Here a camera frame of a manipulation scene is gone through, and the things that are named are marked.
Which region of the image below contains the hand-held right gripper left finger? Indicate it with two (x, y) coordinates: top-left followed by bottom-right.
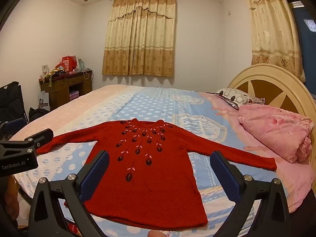
(28, 150), (110, 237)

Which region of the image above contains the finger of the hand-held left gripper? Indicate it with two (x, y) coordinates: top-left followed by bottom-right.
(27, 128), (54, 151)
(0, 121), (15, 139)

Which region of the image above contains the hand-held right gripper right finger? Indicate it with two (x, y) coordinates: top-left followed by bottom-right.
(210, 150), (292, 237)

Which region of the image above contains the red knitted sweater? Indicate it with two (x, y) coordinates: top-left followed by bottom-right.
(37, 118), (277, 228)

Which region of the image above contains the black bag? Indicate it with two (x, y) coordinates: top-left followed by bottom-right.
(28, 107), (50, 123)

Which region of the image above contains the black folding chair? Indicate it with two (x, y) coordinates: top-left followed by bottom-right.
(0, 81), (28, 139)

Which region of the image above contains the white paper bag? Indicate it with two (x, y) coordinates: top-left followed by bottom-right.
(38, 96), (51, 111)

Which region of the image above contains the brown wooden desk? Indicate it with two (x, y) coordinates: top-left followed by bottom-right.
(38, 70), (94, 111)

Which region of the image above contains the folded pink quilt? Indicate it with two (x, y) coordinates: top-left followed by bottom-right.
(237, 104), (316, 163)

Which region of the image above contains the red gift bag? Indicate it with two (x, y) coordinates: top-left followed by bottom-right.
(60, 55), (78, 72)

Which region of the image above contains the patterned pillow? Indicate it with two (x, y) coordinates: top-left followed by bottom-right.
(207, 88), (266, 111)

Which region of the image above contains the bed with blue sheet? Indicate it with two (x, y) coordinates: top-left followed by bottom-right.
(10, 84), (312, 237)

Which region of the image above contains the cream and brown headboard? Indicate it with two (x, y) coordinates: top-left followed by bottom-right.
(227, 64), (314, 126)

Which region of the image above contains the beige floral window curtain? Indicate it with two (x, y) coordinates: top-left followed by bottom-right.
(102, 0), (177, 77)

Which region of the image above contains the dark screen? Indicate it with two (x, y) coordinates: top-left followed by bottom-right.
(288, 1), (316, 84)

